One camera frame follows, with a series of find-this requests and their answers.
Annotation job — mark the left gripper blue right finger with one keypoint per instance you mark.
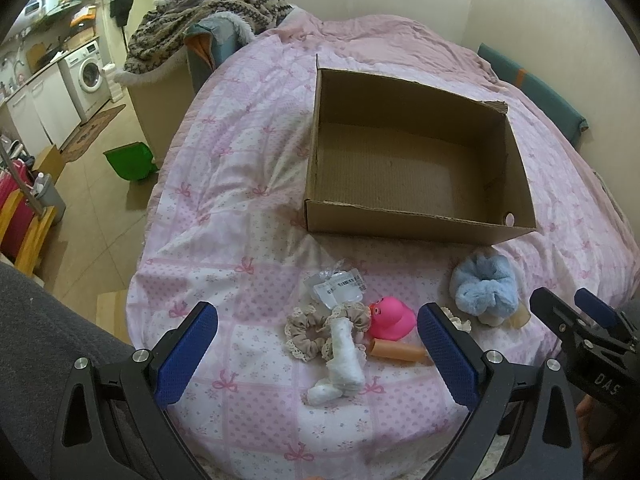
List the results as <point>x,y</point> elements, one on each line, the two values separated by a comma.
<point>531,405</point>

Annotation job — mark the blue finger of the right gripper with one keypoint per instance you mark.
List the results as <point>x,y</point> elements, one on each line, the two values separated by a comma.
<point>601,313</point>
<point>552,311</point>

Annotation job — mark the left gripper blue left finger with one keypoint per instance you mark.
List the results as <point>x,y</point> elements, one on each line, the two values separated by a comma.
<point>113,421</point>

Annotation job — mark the cream ruffled scrunchie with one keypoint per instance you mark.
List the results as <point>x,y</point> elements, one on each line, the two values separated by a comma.
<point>464,326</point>

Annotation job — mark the translucent beige small item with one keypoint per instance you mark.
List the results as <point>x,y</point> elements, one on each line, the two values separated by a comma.
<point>516,320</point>

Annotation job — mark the peach rubber tube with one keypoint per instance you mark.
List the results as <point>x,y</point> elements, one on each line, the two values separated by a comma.
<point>398,351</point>

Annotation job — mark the light blue fluffy scrunchie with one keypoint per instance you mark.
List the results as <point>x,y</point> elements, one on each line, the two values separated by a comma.
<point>484,283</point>

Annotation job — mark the pink rubber duck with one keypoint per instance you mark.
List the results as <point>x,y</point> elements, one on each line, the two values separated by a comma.
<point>391,319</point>

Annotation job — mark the white sock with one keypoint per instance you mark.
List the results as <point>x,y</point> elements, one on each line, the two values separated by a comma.
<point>345,368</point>

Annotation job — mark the clear plastic packet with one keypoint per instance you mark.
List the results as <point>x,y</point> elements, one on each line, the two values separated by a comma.
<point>339,284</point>

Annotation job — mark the beige lace scrunchie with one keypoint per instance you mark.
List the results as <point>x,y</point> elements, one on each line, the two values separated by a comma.
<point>307,330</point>

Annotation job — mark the pink patterned quilt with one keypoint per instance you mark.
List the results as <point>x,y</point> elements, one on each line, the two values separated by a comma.
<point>226,225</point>

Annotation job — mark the yellow wooden chair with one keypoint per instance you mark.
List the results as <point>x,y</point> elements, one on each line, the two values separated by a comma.
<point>28,256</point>

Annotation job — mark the open brown cardboard box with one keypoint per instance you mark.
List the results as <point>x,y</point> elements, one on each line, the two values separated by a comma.
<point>395,158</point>

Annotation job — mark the teal cushion with orange stripe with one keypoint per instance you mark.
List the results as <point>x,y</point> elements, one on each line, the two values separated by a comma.
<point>565,116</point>

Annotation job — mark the grey small trash can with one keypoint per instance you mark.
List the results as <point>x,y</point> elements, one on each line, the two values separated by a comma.
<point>48,196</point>

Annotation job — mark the green plastic bin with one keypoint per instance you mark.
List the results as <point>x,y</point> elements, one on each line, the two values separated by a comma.
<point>132,162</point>

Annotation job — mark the brown door mat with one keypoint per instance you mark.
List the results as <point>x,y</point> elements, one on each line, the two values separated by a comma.
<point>84,135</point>

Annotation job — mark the white kitchen cabinet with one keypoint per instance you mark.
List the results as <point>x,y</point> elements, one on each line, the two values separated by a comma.
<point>41,114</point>

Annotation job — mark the white washing machine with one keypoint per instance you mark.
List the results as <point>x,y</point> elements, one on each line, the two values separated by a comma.
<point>82,72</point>

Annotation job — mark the teal fur-trimmed jacket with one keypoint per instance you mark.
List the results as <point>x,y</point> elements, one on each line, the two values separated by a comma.
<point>212,40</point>

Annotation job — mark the patterned knit blanket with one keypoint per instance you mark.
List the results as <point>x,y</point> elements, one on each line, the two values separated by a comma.
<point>157,46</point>

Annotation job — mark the black hanging bag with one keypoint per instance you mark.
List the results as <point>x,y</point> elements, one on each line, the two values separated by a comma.
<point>120,10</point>

